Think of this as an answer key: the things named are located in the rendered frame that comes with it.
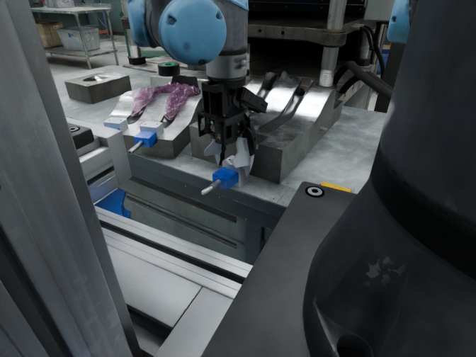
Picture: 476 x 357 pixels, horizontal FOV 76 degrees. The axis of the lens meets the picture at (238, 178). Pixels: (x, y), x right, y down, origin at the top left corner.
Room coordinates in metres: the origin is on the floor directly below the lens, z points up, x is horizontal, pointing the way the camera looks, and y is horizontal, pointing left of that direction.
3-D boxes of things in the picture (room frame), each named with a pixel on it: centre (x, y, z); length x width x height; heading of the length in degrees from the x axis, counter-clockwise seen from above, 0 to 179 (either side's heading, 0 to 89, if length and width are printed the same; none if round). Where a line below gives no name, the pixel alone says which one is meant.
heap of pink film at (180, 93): (0.98, 0.23, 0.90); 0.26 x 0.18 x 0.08; 166
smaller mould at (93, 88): (1.27, 0.58, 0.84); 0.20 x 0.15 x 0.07; 148
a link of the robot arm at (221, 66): (0.58, 0.02, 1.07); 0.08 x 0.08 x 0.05
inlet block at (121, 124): (0.73, 0.35, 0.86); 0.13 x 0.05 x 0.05; 166
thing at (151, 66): (1.93, -0.07, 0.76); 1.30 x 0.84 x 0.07; 58
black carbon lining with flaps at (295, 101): (0.86, -0.10, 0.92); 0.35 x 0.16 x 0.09; 148
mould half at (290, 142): (0.87, -0.12, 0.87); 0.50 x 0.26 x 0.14; 148
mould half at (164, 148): (0.98, 0.23, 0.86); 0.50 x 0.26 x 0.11; 166
